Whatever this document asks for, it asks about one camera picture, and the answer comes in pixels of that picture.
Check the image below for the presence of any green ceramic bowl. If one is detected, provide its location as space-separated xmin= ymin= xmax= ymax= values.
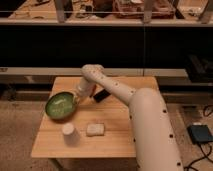
xmin=45 ymin=92 xmax=77 ymax=120

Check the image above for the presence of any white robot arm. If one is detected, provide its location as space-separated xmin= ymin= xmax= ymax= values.
xmin=76 ymin=64 xmax=184 ymax=171

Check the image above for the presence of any red sausage toy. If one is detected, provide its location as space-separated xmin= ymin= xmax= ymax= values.
xmin=90 ymin=85 xmax=97 ymax=97

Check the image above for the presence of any black rectangular block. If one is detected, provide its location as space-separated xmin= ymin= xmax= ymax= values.
xmin=93 ymin=89 xmax=110 ymax=103

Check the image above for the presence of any white paper cup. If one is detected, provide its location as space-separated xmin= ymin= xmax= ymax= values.
xmin=62 ymin=123 xmax=75 ymax=138

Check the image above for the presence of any beige sponge block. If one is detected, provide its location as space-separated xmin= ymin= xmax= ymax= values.
xmin=86 ymin=123 xmax=105 ymax=137

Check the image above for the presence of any wooden table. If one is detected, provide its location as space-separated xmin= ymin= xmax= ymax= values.
xmin=30 ymin=76 xmax=160 ymax=171

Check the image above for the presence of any blue box on floor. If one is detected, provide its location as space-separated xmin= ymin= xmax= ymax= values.
xmin=187 ymin=125 xmax=213 ymax=144

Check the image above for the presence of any black floor cable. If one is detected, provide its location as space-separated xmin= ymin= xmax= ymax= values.
xmin=182 ymin=143 xmax=213 ymax=171

